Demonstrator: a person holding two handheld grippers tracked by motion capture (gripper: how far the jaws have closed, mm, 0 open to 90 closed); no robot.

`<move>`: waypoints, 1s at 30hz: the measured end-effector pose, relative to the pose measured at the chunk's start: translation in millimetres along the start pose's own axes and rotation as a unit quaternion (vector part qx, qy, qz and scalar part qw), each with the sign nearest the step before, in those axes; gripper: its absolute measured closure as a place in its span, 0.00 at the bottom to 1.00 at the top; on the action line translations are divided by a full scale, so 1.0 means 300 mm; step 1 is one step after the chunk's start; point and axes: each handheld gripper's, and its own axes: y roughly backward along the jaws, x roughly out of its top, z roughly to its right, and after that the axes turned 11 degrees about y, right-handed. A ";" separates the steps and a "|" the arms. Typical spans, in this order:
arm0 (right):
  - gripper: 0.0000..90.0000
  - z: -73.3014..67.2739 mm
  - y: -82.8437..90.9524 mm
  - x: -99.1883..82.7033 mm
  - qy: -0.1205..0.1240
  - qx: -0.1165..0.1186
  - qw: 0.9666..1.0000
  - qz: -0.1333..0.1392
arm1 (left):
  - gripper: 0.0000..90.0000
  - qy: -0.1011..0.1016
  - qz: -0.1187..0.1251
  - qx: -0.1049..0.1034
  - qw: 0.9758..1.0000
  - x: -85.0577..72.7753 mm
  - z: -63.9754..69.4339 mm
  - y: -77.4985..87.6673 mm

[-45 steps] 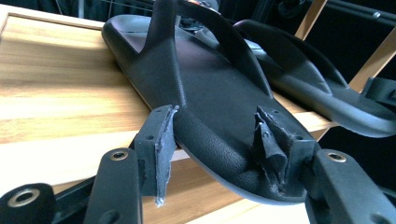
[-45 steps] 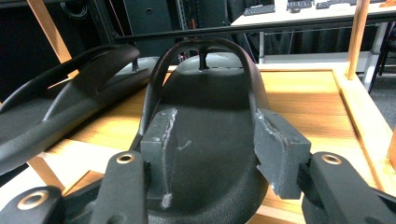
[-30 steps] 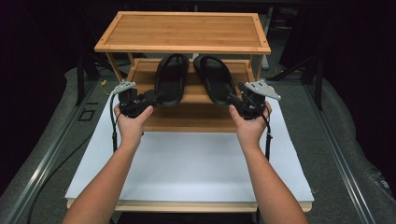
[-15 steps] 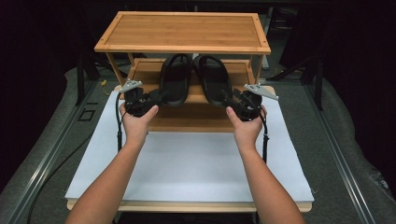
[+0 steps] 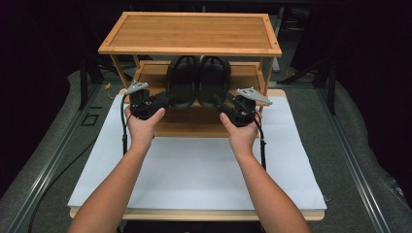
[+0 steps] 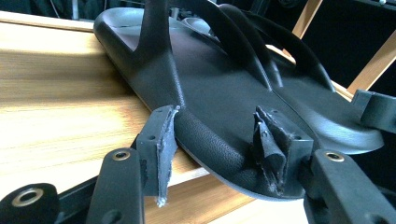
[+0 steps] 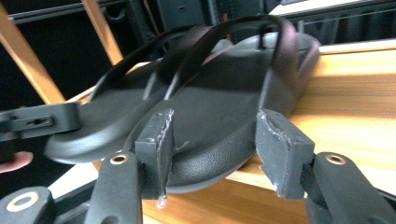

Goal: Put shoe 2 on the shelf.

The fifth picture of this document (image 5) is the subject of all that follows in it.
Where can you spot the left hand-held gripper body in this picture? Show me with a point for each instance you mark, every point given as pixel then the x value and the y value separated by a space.
pixel 142 105

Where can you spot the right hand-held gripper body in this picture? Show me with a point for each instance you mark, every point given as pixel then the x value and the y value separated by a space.
pixel 243 111

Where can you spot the black slipper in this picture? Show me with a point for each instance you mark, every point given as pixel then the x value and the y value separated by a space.
pixel 212 84
pixel 181 87

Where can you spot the wooden three-tier shoe rack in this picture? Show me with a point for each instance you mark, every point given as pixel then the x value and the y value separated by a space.
pixel 194 32

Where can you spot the person's right hand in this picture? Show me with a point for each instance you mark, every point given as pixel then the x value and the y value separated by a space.
pixel 243 139

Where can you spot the person's left hand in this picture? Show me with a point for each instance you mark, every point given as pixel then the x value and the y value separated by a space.
pixel 142 132

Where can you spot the small yellow object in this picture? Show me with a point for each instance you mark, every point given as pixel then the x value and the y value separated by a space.
pixel 108 86

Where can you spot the black metal stand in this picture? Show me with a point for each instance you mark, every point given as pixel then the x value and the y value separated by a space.
pixel 331 90
pixel 83 87

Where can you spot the white table sheet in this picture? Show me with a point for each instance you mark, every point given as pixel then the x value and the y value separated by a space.
pixel 194 174

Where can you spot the metal floor rail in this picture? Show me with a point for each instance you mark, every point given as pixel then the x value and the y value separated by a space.
pixel 48 168
pixel 353 161

